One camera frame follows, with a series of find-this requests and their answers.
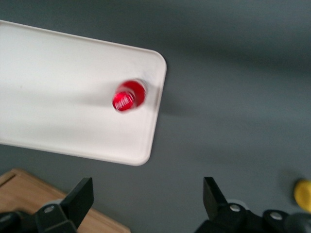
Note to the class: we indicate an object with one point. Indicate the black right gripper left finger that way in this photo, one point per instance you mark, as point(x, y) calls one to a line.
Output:
point(73, 206)

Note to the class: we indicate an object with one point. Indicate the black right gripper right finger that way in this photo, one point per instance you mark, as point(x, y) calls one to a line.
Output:
point(218, 208)

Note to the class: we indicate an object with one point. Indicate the red coke bottle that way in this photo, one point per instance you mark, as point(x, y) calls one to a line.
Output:
point(128, 97)

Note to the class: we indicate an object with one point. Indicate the cream plastic tray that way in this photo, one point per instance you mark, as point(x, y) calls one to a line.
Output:
point(60, 97)

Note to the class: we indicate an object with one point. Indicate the oak wooden drawer cabinet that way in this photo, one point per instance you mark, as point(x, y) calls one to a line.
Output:
point(22, 191)

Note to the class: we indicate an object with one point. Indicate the yellow lemon-shaped object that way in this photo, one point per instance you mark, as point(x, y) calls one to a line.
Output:
point(303, 195)

